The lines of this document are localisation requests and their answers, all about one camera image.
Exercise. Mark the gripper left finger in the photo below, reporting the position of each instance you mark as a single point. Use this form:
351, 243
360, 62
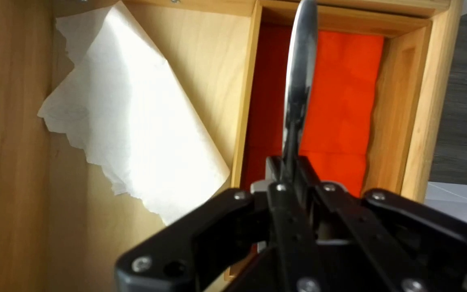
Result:
201, 227

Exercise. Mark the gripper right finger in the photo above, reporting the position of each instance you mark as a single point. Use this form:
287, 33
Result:
412, 227

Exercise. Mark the wooden drawer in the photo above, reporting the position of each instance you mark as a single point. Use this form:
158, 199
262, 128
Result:
18, 162

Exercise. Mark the white paper towel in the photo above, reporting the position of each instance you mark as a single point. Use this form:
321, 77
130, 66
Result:
136, 121

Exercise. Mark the orange cloth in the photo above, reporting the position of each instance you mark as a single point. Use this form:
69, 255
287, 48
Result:
341, 101

